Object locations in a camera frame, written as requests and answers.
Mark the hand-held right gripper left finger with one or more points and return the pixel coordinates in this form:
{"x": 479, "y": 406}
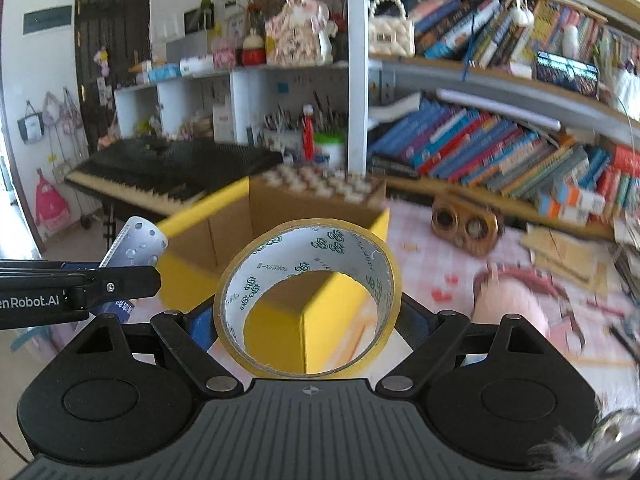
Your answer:
{"x": 204, "y": 324}

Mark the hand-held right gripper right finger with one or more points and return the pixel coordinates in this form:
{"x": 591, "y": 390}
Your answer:
{"x": 414, "y": 324}

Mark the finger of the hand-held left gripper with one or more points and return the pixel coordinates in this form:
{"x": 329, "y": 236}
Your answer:
{"x": 114, "y": 311}
{"x": 125, "y": 285}

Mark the yellow packing tape roll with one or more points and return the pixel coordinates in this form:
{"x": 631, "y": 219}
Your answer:
{"x": 235, "y": 280}

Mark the yellow cardboard box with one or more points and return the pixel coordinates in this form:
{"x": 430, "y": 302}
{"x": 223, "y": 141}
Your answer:
{"x": 277, "y": 327}

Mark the pink plush toy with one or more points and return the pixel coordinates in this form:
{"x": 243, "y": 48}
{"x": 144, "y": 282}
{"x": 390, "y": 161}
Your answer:
{"x": 510, "y": 310}

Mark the black keyboard stand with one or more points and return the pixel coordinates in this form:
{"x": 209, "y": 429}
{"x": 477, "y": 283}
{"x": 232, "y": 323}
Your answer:
{"x": 109, "y": 227}

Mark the pink backpack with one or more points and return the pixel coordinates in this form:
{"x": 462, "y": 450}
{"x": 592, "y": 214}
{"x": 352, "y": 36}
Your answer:
{"x": 50, "y": 207}

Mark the wooden speaker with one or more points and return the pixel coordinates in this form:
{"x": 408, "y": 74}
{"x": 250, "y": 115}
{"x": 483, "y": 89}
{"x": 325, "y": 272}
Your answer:
{"x": 467, "y": 227}

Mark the black electronic keyboard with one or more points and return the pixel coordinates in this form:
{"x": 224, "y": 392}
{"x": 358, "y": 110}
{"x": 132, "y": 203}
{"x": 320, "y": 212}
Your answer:
{"x": 170, "y": 167}

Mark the black flat case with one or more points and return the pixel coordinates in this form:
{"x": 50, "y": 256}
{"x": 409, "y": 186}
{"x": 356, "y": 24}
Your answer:
{"x": 392, "y": 166}

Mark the checkered game board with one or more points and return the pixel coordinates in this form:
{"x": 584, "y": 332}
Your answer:
{"x": 320, "y": 187}

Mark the brown paper envelopes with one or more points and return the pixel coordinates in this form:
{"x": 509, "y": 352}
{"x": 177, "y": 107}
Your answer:
{"x": 565, "y": 252}

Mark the white tote bag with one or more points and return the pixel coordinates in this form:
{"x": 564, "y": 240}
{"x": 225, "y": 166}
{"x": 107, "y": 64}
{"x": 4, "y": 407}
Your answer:
{"x": 30, "y": 127}

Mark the pink hanging bag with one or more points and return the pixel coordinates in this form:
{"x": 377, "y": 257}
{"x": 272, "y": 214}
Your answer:
{"x": 62, "y": 115}

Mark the long row of colourful books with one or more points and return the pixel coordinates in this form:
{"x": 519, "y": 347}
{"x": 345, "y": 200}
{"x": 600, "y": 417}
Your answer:
{"x": 480, "y": 152}

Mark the white jar green lid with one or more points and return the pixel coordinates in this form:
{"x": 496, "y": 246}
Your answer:
{"x": 330, "y": 150}

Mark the orange white boxes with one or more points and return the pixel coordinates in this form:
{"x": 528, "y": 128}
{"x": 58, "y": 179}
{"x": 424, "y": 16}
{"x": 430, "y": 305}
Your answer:
{"x": 570, "y": 202}

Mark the grey fluffy fabric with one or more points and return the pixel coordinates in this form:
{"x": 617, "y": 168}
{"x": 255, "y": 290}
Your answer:
{"x": 575, "y": 452}

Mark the pen holder with pens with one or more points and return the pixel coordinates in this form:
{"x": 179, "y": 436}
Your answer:
{"x": 280, "y": 132}

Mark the white shelf unit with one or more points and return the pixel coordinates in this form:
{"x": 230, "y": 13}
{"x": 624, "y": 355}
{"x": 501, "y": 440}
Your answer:
{"x": 240, "y": 105}

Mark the blue tissue pack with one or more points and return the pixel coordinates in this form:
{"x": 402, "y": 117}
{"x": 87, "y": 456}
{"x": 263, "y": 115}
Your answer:
{"x": 164, "y": 73}

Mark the red bottle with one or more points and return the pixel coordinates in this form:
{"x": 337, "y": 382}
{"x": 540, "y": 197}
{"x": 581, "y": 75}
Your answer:
{"x": 309, "y": 132}

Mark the white flat box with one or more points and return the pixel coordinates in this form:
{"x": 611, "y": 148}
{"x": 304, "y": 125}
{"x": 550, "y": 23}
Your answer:
{"x": 196, "y": 66}

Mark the white rolled paper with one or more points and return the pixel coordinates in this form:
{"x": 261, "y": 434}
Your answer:
{"x": 500, "y": 110}

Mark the grey storage box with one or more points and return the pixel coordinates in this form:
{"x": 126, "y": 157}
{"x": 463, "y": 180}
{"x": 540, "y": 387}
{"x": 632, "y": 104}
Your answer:
{"x": 190, "y": 47}

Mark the small pink box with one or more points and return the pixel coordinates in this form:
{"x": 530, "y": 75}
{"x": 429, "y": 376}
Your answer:
{"x": 224, "y": 57}

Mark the dark wooden door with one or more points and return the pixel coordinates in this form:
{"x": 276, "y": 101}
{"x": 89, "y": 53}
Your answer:
{"x": 112, "y": 35}

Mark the red round doll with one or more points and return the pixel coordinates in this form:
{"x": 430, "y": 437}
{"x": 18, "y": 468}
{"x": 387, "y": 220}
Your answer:
{"x": 253, "y": 50}

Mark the wooden bookshelf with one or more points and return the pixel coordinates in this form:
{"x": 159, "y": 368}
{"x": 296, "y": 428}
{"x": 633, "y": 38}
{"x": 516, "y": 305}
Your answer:
{"x": 357, "y": 60}

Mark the white quilted handbag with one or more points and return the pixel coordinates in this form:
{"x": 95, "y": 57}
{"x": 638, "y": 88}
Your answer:
{"x": 391, "y": 32}

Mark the dark printed box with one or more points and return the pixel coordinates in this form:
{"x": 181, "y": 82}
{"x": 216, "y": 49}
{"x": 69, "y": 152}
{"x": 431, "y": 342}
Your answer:
{"x": 567, "y": 74}

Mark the floral fabric bag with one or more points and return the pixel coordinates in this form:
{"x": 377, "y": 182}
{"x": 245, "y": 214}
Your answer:
{"x": 297, "y": 35}

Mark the leaning stack of books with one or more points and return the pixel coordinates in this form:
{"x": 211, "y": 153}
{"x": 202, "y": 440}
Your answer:
{"x": 480, "y": 25}

